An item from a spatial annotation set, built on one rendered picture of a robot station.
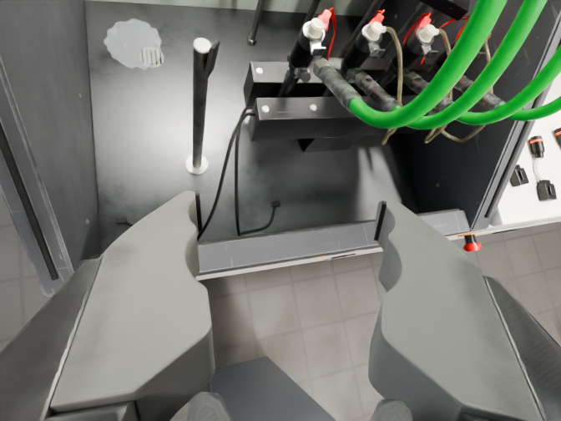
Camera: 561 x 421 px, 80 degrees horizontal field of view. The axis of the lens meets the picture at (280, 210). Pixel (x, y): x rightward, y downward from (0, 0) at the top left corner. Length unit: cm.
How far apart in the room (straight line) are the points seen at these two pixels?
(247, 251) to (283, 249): 5
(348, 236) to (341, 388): 115
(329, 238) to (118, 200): 36
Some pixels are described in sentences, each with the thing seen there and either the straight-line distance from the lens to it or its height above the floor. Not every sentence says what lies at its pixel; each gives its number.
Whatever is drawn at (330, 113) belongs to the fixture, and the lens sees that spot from 57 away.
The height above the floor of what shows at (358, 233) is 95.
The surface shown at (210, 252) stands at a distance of 49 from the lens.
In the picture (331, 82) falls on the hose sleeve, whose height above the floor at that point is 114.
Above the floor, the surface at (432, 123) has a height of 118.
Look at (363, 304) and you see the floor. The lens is 163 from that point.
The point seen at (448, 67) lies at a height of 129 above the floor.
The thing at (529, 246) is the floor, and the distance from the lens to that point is 229.
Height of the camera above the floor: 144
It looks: 71 degrees down
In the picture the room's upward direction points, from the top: 50 degrees clockwise
